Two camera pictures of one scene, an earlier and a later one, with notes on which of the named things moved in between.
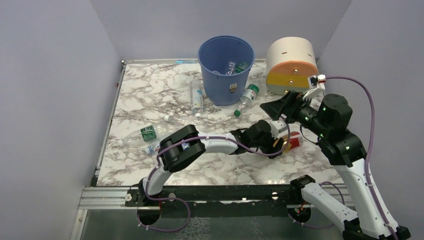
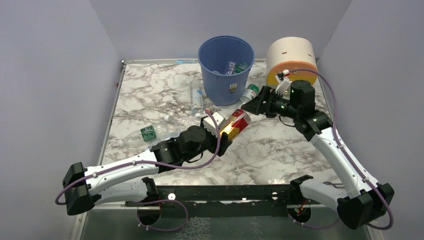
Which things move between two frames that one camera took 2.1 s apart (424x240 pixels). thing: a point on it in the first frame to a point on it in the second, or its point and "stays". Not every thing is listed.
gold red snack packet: (296, 141) to (235, 124)
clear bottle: (232, 68) stays
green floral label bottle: (240, 67) stays
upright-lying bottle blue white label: (196, 94) stays
